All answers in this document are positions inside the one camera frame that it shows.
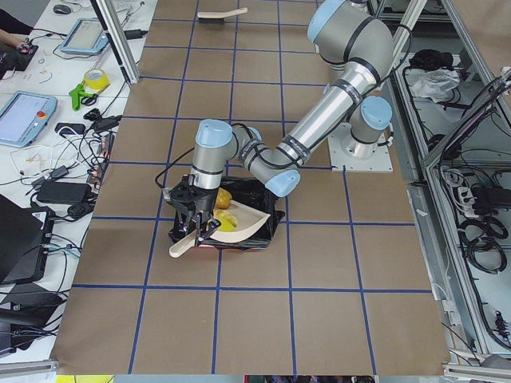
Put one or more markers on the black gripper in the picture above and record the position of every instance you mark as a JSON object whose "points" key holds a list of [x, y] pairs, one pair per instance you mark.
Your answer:
{"points": [[206, 199]]}

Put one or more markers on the croissant bread piece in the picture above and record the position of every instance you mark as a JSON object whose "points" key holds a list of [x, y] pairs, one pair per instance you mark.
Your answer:
{"points": [[226, 218]]}

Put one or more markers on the yellow green sponge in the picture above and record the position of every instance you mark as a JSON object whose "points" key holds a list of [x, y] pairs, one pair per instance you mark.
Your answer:
{"points": [[226, 226]]}

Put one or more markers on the orange-yellow bread roll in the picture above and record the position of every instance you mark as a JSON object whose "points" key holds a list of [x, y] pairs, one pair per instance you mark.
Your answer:
{"points": [[223, 199]]}

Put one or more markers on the beige plastic dustpan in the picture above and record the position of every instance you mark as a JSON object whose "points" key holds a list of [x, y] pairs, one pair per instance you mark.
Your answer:
{"points": [[249, 219]]}

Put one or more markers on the beige hand brush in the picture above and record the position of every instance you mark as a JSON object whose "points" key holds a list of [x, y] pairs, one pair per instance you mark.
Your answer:
{"points": [[219, 17]]}

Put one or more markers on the black trash bag bin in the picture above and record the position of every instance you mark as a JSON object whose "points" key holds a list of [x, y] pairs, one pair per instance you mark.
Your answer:
{"points": [[252, 193]]}

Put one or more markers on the black power brick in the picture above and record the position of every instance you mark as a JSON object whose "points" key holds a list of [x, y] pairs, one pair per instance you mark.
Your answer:
{"points": [[63, 193]]}

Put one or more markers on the yellow tape roll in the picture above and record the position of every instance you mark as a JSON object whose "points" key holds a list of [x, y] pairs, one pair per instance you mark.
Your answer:
{"points": [[96, 79]]}

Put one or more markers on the green clip tool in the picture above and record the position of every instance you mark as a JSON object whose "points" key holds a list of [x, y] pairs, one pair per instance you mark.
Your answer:
{"points": [[80, 97]]}

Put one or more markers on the black laptop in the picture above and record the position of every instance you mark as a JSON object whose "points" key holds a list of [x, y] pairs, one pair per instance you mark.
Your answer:
{"points": [[24, 234]]}

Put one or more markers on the near teach pendant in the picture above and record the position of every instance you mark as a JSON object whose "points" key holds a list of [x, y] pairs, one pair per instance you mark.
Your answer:
{"points": [[24, 116]]}

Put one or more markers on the teach pendant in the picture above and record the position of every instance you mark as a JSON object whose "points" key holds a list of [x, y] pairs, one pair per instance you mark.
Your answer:
{"points": [[24, 116], [87, 37]]}

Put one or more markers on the far teach pendant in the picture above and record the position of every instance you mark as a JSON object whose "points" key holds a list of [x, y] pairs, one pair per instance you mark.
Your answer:
{"points": [[87, 37]]}

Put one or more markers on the computer mouse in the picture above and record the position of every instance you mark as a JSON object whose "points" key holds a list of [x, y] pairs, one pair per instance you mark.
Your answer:
{"points": [[62, 9]]}

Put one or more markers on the white crumpled cloth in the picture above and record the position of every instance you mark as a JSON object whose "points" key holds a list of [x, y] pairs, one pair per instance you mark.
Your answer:
{"points": [[438, 85]]}

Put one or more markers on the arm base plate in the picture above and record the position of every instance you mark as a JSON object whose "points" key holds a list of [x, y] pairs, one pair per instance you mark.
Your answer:
{"points": [[347, 154]]}

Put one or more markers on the aluminium frame post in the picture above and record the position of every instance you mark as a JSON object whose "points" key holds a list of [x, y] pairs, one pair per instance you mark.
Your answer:
{"points": [[107, 16]]}

